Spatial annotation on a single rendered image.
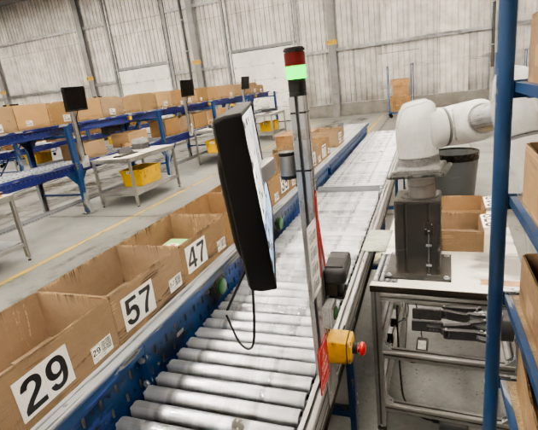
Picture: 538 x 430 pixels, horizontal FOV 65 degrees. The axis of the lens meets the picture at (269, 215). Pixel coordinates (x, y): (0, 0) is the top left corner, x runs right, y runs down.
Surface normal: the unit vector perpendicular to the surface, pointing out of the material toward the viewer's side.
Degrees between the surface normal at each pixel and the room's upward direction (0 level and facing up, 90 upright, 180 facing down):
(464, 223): 89
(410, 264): 90
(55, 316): 90
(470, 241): 91
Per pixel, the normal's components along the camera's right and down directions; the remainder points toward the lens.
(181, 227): -0.33, 0.31
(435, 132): 0.08, 0.23
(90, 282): 0.93, -0.02
